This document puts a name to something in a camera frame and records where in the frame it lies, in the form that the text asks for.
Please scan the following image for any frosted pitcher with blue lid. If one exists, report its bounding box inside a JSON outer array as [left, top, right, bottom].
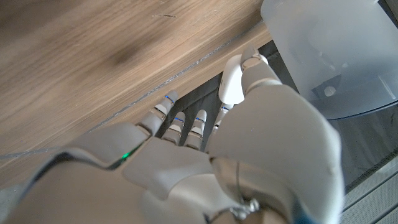
[[260, 0, 398, 121]]

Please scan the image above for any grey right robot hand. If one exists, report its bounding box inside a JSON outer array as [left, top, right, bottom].
[[0, 45, 346, 224]]

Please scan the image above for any wooden table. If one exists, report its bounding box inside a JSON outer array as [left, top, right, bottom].
[[0, 21, 265, 161]]

